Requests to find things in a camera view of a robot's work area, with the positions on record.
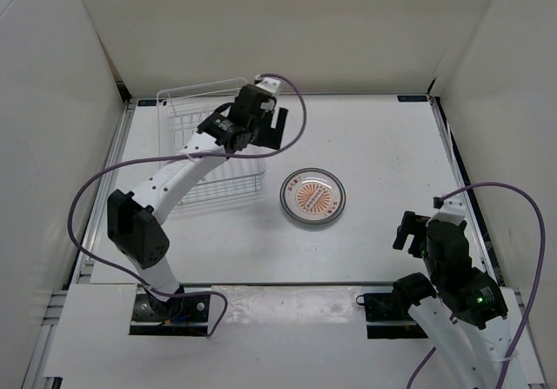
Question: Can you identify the white plate with dark rim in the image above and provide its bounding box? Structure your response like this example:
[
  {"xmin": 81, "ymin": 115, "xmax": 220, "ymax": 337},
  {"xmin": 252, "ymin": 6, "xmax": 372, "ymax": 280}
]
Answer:
[{"xmin": 278, "ymin": 167, "xmax": 348, "ymax": 226}]

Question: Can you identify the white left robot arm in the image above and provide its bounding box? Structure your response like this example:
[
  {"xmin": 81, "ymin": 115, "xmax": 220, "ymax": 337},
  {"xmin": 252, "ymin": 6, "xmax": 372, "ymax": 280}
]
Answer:
[{"xmin": 107, "ymin": 77, "xmax": 287, "ymax": 319}]

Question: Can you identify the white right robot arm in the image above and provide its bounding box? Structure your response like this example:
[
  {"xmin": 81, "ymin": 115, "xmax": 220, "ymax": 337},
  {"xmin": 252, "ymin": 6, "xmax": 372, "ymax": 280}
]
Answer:
[{"xmin": 391, "ymin": 211, "xmax": 528, "ymax": 388}]

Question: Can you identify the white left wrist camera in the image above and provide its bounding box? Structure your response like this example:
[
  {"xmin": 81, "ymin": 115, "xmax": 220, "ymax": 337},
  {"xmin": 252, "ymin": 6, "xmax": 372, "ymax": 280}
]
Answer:
[{"xmin": 254, "ymin": 75, "xmax": 282, "ymax": 97}]

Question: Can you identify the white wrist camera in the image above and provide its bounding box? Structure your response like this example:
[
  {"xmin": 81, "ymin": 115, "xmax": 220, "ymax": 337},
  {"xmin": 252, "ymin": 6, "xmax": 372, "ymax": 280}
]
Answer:
[
  {"xmin": 430, "ymin": 197, "xmax": 466, "ymax": 225},
  {"xmin": 254, "ymin": 75, "xmax": 282, "ymax": 97}
]

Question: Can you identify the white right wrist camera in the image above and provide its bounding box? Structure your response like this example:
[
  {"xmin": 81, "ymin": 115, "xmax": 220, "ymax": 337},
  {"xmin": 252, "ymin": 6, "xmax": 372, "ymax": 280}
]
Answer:
[{"xmin": 430, "ymin": 197, "xmax": 466, "ymax": 225}]

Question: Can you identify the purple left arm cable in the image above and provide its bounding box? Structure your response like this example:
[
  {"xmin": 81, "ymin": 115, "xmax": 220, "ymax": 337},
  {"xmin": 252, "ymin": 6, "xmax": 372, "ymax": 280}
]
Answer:
[{"xmin": 67, "ymin": 73, "xmax": 308, "ymax": 337}]

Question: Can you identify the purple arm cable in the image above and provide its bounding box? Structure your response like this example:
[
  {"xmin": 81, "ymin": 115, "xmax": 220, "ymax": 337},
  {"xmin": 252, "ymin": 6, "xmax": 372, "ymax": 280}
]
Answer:
[
  {"xmin": 67, "ymin": 73, "xmax": 308, "ymax": 337},
  {"xmin": 406, "ymin": 181, "xmax": 546, "ymax": 389}
]

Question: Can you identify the white wire dish rack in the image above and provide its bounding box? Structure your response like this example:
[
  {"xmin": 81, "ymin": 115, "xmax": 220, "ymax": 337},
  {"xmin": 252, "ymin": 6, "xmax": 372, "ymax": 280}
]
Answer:
[{"xmin": 156, "ymin": 77, "xmax": 267, "ymax": 205}]

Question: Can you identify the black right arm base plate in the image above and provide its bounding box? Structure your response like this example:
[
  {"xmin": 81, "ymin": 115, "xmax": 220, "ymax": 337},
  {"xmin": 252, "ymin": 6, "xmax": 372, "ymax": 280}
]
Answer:
[{"xmin": 356, "ymin": 293, "xmax": 427, "ymax": 340}]

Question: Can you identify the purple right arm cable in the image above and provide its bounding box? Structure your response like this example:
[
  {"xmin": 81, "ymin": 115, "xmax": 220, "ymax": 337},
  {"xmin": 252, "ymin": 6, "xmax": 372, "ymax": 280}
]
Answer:
[{"xmin": 406, "ymin": 181, "xmax": 546, "ymax": 389}]

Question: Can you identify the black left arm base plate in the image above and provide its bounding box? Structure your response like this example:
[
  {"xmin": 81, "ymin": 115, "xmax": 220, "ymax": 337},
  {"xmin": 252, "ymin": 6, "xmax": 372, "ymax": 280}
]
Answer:
[{"xmin": 129, "ymin": 290, "xmax": 211, "ymax": 337}]

